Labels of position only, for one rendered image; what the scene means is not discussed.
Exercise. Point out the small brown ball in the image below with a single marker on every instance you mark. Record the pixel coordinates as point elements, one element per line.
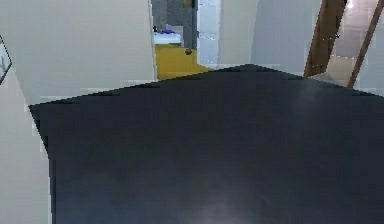
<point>188,51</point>

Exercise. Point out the white bed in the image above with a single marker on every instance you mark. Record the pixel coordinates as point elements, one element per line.
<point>166,38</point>

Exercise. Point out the white room door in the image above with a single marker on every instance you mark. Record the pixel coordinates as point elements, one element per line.
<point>208,33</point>

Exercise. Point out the purple pillow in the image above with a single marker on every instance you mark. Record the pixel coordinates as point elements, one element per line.
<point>168,31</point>

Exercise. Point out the brown wooden door frame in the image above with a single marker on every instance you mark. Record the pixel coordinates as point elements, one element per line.
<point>365,43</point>

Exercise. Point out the black framed wall picture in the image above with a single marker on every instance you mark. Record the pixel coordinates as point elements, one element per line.
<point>4,61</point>

